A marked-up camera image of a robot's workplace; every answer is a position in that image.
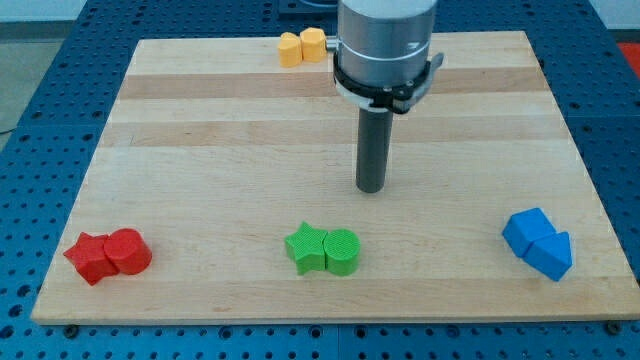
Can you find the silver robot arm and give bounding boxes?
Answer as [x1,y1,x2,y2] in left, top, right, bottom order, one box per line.
[337,0,437,87]

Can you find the green star block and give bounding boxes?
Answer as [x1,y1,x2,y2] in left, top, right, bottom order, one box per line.
[284,221,328,275]

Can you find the green cylinder block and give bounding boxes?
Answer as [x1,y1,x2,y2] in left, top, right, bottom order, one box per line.
[323,229,361,276]

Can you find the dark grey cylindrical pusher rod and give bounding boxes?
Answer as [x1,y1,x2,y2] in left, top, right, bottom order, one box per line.
[356,109,393,193]

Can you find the wooden board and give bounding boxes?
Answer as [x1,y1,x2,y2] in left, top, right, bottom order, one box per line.
[31,31,639,325]

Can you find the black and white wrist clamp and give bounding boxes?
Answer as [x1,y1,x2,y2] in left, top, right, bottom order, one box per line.
[332,41,445,115]

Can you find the yellow heart block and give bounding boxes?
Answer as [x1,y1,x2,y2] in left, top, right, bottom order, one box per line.
[277,32,303,68]

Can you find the yellow hexagon block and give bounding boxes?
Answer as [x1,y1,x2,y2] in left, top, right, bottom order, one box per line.
[300,27,327,62]

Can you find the red cylinder block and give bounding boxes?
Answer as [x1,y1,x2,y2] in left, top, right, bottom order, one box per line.
[104,228,152,275]

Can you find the blue cube block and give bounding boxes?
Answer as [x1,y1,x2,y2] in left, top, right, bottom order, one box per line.
[502,208,556,258]

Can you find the red star block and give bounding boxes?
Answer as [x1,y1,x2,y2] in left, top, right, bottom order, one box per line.
[63,232,120,286]

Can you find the blue triangle block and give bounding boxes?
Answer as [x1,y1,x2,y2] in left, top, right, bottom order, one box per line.
[524,232,573,282]

